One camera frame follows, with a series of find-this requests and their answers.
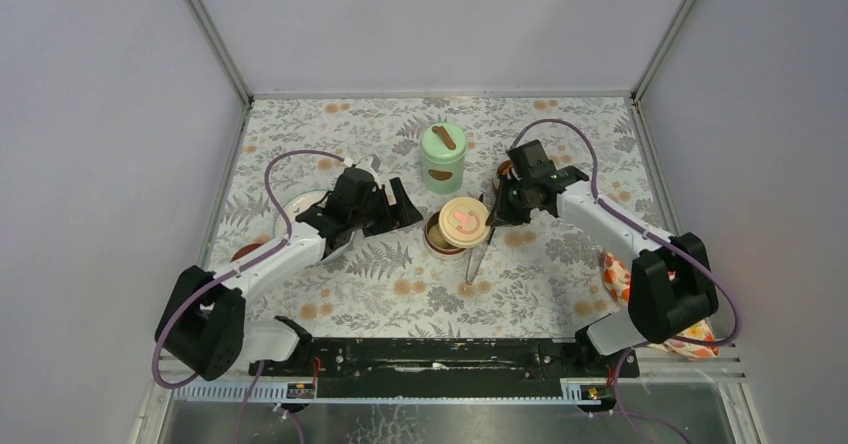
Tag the orange floral cloth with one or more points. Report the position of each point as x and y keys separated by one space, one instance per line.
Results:
x=693 y=343

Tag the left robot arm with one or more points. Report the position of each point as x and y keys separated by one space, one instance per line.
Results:
x=204 y=324

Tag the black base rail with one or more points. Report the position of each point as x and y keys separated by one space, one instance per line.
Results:
x=490 y=362

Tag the rice ball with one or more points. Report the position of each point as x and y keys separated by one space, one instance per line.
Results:
x=436 y=238

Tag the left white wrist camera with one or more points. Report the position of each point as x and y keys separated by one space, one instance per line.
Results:
x=370 y=163

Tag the cream round lid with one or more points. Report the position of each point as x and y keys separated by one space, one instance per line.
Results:
x=462 y=222

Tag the green lid with handle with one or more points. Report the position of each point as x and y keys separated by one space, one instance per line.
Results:
x=443 y=143

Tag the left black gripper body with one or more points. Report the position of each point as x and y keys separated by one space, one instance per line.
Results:
x=385 y=206

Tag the white plate with food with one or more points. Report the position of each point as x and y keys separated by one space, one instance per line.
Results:
x=298 y=205

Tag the green cylindrical container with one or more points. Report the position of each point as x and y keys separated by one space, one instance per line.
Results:
x=443 y=170

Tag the red round lid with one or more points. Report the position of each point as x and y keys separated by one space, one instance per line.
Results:
x=244 y=251

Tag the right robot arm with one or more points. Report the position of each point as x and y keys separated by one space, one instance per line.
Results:
x=670 y=289

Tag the floral table mat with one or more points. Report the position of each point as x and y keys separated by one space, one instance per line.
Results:
x=539 y=280

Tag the steel bowl red band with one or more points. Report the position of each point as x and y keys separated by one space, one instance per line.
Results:
x=451 y=251
x=503 y=173

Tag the black tongs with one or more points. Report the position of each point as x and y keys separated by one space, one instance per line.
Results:
x=477 y=253

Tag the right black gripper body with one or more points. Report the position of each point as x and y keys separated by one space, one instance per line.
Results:
x=513 y=205

